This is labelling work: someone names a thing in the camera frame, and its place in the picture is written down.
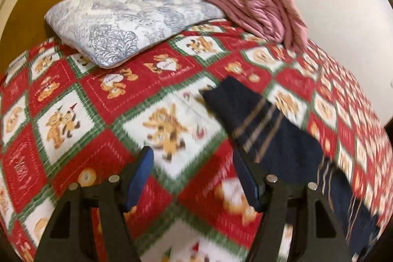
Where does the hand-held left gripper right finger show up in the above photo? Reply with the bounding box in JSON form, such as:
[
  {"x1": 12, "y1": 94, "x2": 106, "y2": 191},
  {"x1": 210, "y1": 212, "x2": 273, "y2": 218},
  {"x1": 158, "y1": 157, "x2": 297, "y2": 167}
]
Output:
[{"x1": 233, "y1": 149, "x2": 353, "y2": 262}]

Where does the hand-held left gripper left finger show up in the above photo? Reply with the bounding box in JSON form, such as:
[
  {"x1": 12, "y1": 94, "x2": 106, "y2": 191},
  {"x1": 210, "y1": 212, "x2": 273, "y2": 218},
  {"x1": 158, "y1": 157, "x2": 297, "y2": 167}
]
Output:
[{"x1": 34, "y1": 146, "x2": 154, "y2": 262}]

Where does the navy striped knit sweater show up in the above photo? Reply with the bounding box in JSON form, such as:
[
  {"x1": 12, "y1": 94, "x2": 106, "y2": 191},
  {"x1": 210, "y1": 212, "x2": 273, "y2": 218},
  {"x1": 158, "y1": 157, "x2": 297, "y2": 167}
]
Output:
[{"x1": 199, "y1": 76, "x2": 382, "y2": 262}]

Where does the red bear print blanket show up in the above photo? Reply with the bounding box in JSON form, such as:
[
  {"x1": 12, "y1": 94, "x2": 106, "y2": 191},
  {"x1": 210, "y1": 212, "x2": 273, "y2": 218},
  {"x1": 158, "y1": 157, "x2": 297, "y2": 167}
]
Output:
[{"x1": 0, "y1": 19, "x2": 391, "y2": 262}]

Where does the blue floral pillow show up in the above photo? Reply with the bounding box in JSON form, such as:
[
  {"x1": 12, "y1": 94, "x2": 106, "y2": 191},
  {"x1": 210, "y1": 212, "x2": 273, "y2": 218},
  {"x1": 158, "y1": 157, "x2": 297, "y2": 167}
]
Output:
[{"x1": 44, "y1": 0, "x2": 227, "y2": 69}]

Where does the pink folded quilt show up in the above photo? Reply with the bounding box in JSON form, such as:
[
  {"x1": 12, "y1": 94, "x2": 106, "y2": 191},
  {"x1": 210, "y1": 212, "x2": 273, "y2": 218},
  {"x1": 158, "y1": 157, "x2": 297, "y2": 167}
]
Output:
[{"x1": 173, "y1": 0, "x2": 309, "y2": 53}]

